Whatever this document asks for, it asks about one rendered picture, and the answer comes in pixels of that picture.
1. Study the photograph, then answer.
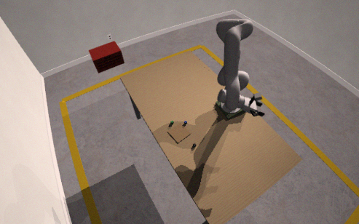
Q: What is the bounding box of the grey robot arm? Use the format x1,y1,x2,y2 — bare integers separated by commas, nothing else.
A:
216,19,253,113

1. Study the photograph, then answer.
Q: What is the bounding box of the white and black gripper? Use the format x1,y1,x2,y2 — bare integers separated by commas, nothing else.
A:
241,97,265,116

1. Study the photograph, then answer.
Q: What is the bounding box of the brown flat mat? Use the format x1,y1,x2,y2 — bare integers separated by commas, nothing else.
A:
168,123,190,143

